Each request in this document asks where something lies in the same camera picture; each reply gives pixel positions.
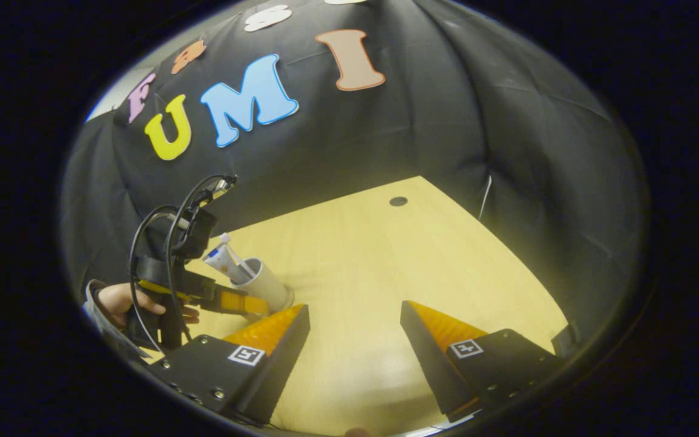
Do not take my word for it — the black backdrop cloth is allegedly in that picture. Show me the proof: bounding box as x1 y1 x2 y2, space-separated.
60 0 650 340

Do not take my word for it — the black cable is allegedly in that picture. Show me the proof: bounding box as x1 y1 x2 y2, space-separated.
165 174 238 344
129 205 180 354

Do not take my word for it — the white cup with wooden handle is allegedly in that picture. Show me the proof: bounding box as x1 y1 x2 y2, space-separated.
228 257 295 314

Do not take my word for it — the white cable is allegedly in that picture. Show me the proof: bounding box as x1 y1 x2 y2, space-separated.
478 175 494 221

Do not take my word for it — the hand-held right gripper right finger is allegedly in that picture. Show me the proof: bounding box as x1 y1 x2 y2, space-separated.
400 300 570 424

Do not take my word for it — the white toothbrush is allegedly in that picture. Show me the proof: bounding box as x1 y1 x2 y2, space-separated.
218 232 258 279

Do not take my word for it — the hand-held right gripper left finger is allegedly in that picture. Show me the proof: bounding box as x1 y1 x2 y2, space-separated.
145 303 311 425

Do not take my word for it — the wooden desktop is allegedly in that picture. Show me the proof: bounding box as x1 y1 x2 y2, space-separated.
140 175 569 436

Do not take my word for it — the white toothpaste tube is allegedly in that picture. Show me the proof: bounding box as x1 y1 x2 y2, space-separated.
203 245 248 286

